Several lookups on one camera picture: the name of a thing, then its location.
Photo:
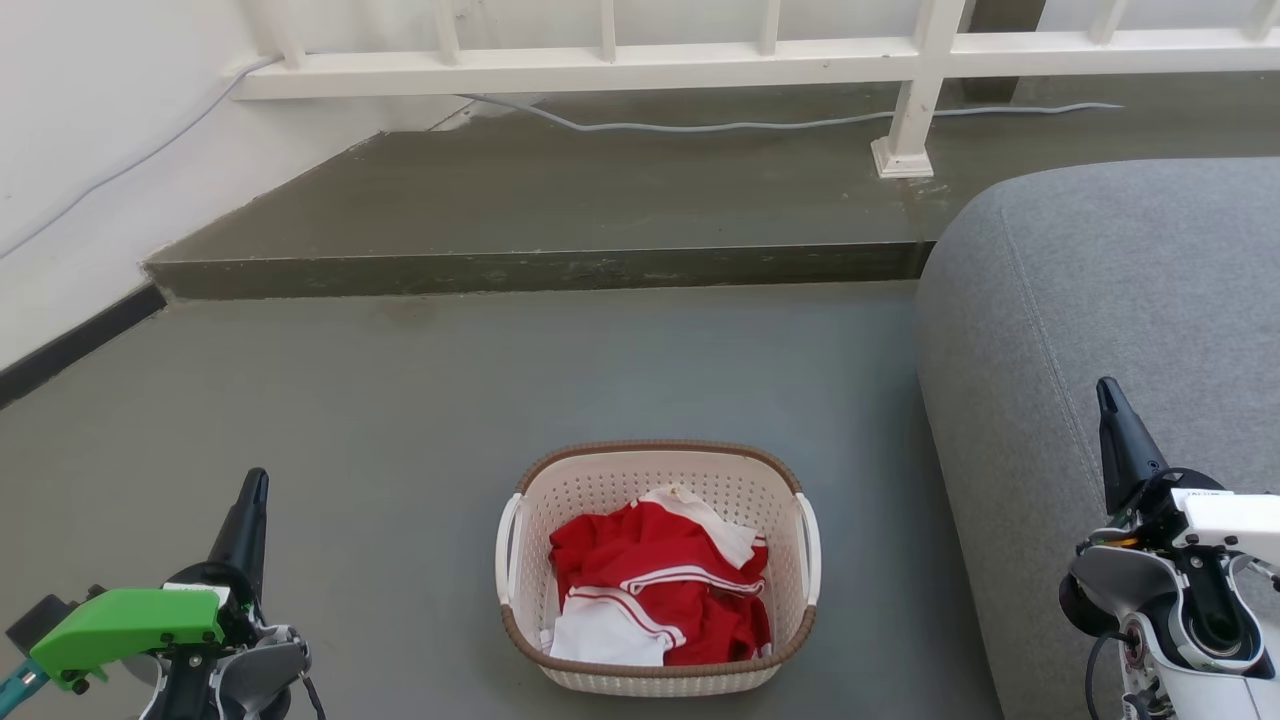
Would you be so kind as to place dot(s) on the raised concrete step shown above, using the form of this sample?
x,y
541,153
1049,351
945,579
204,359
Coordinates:
x,y
560,200

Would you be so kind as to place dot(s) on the dark pillar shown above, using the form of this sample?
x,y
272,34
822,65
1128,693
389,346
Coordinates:
x,y
1000,40

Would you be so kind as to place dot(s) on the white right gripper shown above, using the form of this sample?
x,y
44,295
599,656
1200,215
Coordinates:
x,y
1225,520

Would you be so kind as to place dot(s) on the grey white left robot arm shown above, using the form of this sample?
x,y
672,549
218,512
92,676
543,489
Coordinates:
x,y
250,675

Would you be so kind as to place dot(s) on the black baseboard strip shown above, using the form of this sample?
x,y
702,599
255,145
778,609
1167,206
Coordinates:
x,y
70,345

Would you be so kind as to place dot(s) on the cream perforated laundry basket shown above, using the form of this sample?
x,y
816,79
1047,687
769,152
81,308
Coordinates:
x,y
780,560

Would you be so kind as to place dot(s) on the red and white garment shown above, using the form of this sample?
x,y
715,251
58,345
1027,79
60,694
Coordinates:
x,y
650,560

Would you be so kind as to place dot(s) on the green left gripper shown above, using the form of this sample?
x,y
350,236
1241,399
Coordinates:
x,y
130,618

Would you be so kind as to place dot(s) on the white railing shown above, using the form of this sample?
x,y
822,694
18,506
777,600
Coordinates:
x,y
600,70

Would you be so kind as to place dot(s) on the grey fabric sofa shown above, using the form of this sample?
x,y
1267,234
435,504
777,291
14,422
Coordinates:
x,y
1100,290

